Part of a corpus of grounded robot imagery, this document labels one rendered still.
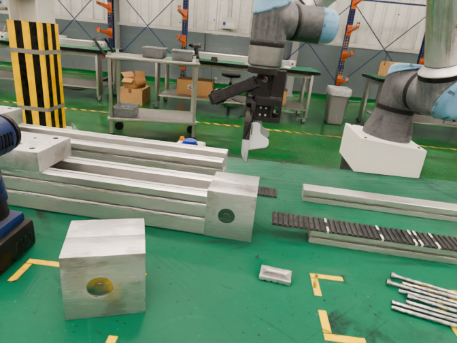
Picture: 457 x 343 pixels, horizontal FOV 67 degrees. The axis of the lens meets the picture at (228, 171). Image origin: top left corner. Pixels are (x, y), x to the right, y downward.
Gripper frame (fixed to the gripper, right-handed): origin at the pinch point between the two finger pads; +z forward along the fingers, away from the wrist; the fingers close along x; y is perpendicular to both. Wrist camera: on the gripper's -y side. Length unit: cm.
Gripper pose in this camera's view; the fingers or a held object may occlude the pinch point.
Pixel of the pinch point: (244, 152)
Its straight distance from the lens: 84.6
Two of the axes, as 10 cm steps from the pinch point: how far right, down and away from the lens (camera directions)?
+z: -1.0, 9.3, 3.6
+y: 9.9, 1.4, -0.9
